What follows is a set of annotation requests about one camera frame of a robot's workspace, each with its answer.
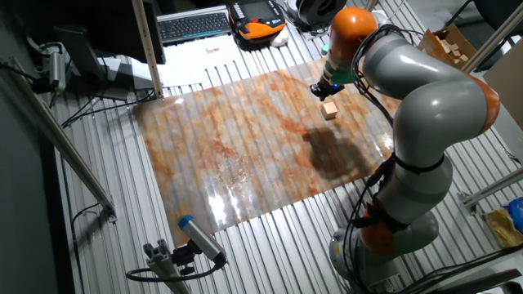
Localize silver camera with blue cap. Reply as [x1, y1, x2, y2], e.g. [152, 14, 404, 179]
[178, 215, 228, 266]

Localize black fabric strap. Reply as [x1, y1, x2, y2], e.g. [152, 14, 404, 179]
[351, 199, 409, 234]

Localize black cable tie band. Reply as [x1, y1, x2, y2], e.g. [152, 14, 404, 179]
[394, 153, 446, 176]

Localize long aluminium frame bar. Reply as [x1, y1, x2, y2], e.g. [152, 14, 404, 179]
[0, 56, 118, 224]

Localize green wrist mount plate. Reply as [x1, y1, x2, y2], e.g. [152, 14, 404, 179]
[322, 67, 356, 85]

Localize aluminium camera mount profile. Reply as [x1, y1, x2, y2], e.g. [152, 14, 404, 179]
[142, 238, 193, 294]

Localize upright aluminium post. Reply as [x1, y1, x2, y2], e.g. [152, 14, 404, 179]
[131, 0, 164, 99]

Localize orange black teach pendant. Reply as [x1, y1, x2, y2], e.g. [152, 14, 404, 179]
[227, 0, 287, 45]

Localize white rounded object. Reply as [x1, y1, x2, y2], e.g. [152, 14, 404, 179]
[270, 29, 290, 48]

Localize white paper sheet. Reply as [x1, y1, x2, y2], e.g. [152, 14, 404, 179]
[157, 34, 246, 89]

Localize black camera cable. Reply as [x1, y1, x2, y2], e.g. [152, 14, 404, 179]
[125, 261, 221, 283]

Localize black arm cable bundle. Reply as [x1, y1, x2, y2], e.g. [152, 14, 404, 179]
[342, 24, 409, 287]

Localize brown cardboard box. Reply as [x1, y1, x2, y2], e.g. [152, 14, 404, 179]
[417, 23, 478, 69]

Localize orange marble pattern mat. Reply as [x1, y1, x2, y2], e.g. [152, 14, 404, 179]
[133, 56, 404, 248]

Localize yellow plastic bag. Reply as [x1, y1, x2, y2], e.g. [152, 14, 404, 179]
[485, 207, 523, 248]

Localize blue plastic bag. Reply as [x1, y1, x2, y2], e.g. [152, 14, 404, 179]
[504, 197, 523, 234]

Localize black computer monitor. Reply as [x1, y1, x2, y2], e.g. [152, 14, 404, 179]
[7, 0, 167, 82]

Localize black floor cables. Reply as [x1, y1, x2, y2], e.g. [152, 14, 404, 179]
[391, 244, 523, 294]

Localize black computer keyboard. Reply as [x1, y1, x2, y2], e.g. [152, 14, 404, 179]
[157, 6, 233, 45]

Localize brown cardboard panel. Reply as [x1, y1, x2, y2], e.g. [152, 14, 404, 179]
[484, 48, 523, 131]

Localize black round fan housing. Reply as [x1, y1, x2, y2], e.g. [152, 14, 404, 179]
[285, 0, 348, 32]

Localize wooden cube block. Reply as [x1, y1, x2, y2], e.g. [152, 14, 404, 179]
[320, 100, 339, 121]

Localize black table cables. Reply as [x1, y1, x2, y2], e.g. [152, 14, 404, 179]
[60, 87, 156, 128]

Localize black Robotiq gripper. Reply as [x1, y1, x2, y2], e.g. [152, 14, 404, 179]
[309, 75, 347, 102]

